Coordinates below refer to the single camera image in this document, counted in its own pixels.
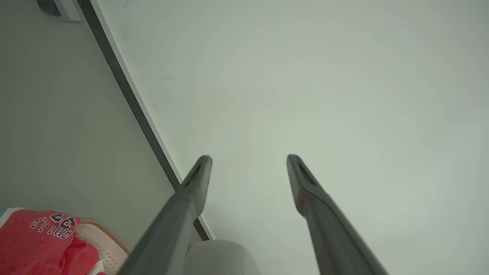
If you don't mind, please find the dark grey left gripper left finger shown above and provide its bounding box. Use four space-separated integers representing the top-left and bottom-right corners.
117 155 213 275

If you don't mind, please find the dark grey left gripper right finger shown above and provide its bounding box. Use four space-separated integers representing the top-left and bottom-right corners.
287 154 389 275

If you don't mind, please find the red Bulls jersey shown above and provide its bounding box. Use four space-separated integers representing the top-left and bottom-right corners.
0 209 101 275

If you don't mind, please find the grey fabric seat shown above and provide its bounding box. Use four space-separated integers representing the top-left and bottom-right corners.
183 239 262 275

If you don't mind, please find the beige laundry basket brown rim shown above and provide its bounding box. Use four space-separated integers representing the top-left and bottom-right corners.
74 217 131 275

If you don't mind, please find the dark baseboard strip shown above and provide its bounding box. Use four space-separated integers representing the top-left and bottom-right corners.
76 0 211 241

